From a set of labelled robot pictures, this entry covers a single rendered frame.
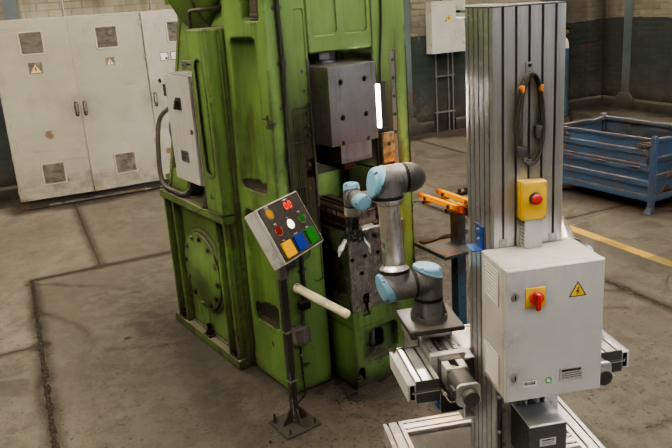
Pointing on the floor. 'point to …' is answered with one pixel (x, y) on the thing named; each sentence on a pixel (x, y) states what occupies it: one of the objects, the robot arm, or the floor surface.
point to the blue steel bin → (620, 157)
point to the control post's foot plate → (294, 423)
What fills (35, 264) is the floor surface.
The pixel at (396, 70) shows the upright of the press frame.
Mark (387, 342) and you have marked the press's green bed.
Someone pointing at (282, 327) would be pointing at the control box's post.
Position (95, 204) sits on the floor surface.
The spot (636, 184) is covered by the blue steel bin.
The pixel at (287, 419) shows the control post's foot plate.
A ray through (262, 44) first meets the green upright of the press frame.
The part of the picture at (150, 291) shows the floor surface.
